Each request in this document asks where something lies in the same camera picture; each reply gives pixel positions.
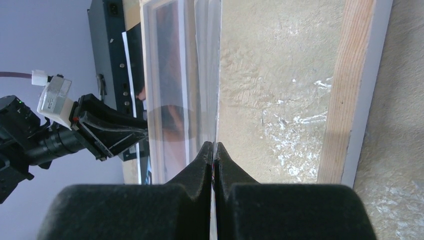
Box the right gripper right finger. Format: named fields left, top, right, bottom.
left=214, top=143, right=376, bottom=240

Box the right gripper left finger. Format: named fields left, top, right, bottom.
left=37, top=141, right=213, bottom=240

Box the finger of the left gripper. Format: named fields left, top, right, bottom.
left=69, top=94, right=149, bottom=161

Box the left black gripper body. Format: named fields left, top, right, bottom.
left=0, top=95, right=85, bottom=203

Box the wooden picture frame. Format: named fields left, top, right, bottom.
left=139, top=0, right=394, bottom=188

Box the black flat box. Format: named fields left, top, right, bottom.
left=87, top=0, right=150, bottom=163

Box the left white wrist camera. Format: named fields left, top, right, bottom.
left=31, top=70, right=74, bottom=129

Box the brown frame backing board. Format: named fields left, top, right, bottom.
left=122, top=0, right=142, bottom=185

